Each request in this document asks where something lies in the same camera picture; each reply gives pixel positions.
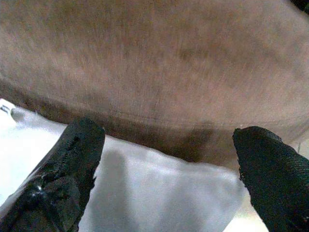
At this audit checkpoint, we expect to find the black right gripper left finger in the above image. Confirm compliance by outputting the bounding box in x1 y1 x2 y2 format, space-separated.
0 117 106 232

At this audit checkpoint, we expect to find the white pillow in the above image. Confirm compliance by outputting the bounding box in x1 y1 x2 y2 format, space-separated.
0 98 268 232

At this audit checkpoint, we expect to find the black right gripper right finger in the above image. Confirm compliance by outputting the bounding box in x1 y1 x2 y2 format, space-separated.
232 126 309 232

